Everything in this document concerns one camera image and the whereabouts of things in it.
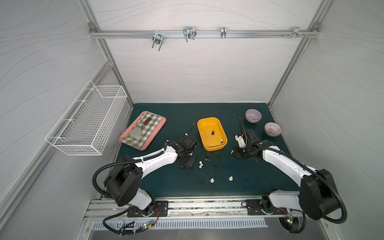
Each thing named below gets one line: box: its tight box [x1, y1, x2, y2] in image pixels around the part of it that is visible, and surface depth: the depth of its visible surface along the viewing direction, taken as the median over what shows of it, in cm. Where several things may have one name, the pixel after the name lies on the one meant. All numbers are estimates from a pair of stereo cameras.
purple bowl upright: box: [245, 108, 262, 124], surface depth 110 cm
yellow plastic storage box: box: [197, 117, 228, 152], surface depth 103 cm
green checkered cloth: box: [121, 112, 163, 150], surface depth 105 cm
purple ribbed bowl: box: [264, 122, 282, 137], surface depth 103 cm
